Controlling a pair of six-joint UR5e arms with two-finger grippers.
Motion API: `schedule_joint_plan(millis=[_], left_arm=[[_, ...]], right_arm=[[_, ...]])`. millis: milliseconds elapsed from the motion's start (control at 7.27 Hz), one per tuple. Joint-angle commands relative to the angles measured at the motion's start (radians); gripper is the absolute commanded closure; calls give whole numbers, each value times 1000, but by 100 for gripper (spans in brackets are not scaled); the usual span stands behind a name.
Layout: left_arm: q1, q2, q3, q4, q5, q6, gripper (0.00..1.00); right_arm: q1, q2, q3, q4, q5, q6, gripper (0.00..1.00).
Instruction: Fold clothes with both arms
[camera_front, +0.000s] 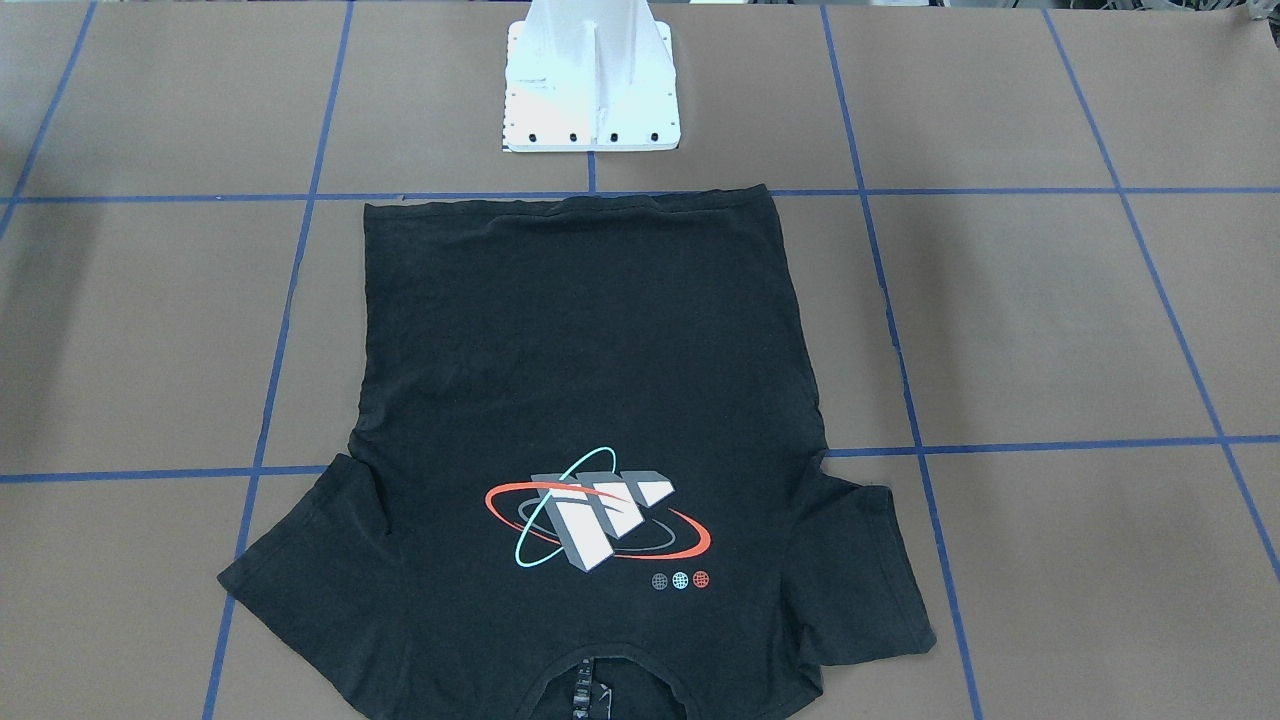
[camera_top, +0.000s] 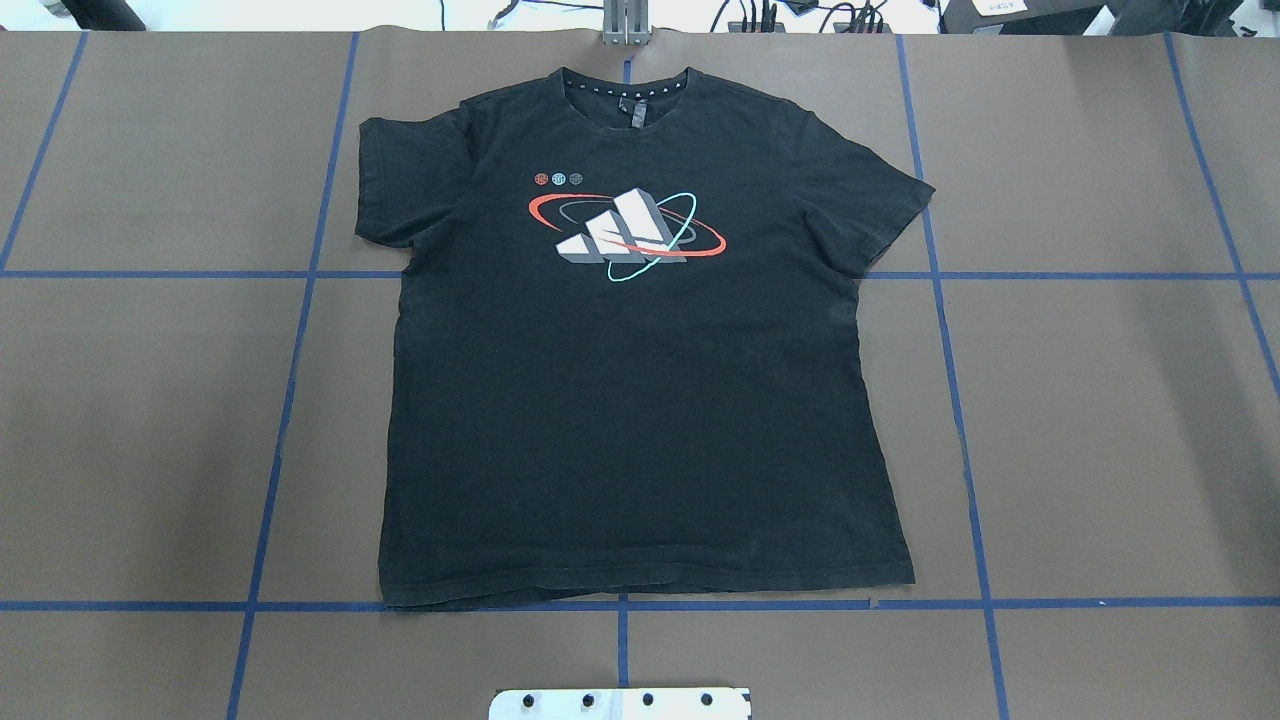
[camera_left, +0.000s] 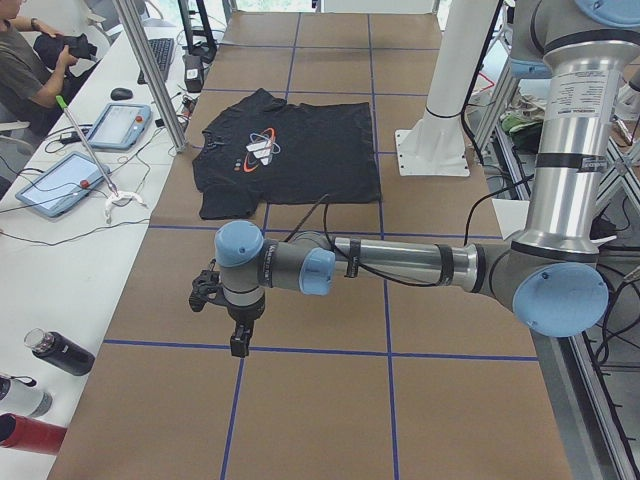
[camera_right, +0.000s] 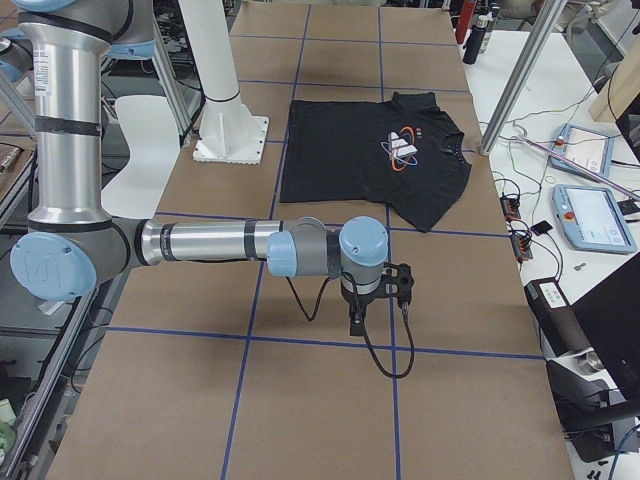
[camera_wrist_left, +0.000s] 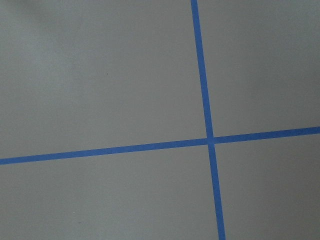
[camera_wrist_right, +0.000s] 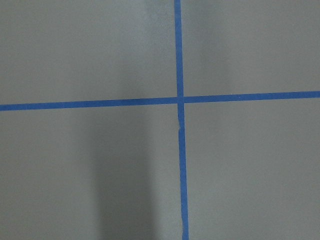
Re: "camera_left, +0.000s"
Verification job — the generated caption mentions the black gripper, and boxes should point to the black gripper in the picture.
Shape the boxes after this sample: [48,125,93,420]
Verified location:
[227,298,265,357]

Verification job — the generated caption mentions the black graphic t-shirt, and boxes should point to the black graphic t-shirt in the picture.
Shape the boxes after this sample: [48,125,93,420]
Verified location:
[193,89,381,220]

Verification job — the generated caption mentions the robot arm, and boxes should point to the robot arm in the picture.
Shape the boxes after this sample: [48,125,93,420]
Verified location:
[212,1,639,358]

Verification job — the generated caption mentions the black water bottle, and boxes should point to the black water bottle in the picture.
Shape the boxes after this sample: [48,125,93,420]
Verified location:
[24,328,95,376]

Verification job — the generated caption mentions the metal reacher grabber tool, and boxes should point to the metal reacher grabber tool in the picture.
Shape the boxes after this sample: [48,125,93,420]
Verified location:
[55,95,147,225]

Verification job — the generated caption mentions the white water bottle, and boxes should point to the white water bottle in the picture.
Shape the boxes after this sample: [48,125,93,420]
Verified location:
[0,376,53,418]

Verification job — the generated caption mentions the near teach pendant tablet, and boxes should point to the near teach pendant tablet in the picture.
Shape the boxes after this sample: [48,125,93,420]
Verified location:
[15,152,104,218]

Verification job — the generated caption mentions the teach pendant tablet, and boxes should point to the teach pendant tablet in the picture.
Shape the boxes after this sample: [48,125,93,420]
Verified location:
[87,102,152,151]
[15,152,104,218]

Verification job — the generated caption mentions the red water bottle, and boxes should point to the red water bottle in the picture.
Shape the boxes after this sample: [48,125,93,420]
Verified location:
[1,413,67,455]

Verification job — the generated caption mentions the far teach pendant tablet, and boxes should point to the far teach pendant tablet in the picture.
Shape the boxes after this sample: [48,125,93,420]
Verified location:
[87,102,152,151]

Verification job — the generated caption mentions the black computer mouse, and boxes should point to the black computer mouse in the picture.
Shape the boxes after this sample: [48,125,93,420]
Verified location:
[110,87,133,101]

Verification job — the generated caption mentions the black power adapter box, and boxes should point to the black power adapter box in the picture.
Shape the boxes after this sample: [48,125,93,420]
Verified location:
[182,54,204,93]

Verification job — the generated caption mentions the white plastic chair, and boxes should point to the white plastic chair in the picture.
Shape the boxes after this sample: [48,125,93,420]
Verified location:
[492,199,529,240]

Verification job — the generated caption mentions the black keyboard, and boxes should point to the black keyboard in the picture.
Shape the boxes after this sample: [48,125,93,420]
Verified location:
[148,38,175,81]

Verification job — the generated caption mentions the seated person in grey shirt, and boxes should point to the seated person in grey shirt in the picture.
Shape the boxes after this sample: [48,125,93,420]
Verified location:
[1,0,78,135]

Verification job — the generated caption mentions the black garment held by person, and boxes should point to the black garment held by person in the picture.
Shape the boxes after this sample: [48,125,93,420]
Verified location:
[33,32,100,79]

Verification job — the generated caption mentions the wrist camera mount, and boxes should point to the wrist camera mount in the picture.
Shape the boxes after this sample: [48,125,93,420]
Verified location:
[188,259,224,312]

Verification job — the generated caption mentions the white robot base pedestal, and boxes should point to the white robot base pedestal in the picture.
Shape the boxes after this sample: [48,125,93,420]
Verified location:
[395,0,501,177]

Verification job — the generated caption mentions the aluminium frame post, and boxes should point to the aluminium frame post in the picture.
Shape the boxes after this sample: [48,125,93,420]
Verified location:
[114,0,187,153]

